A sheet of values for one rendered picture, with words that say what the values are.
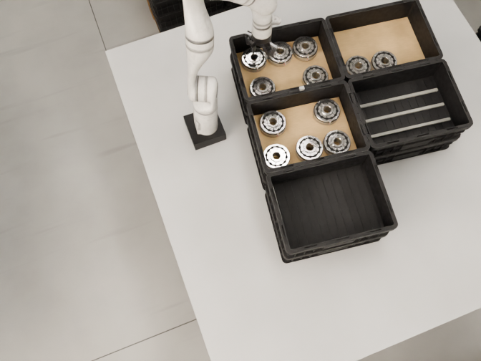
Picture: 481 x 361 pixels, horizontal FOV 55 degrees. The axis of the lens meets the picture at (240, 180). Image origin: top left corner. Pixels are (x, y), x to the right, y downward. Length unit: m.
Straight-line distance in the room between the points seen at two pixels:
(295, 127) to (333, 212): 0.37
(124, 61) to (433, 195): 1.45
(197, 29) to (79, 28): 1.90
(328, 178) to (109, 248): 1.35
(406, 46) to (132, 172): 1.59
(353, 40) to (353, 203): 0.72
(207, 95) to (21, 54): 1.90
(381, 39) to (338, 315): 1.14
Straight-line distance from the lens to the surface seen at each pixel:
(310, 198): 1.76
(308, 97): 1.87
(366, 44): 2.11
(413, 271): 1.93
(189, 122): 1.95
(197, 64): 1.57
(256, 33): 1.77
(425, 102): 2.03
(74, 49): 3.24
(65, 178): 2.85
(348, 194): 1.79
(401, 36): 2.17
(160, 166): 1.96
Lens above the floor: 2.50
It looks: 71 degrees down
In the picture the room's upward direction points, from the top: 3 degrees counter-clockwise
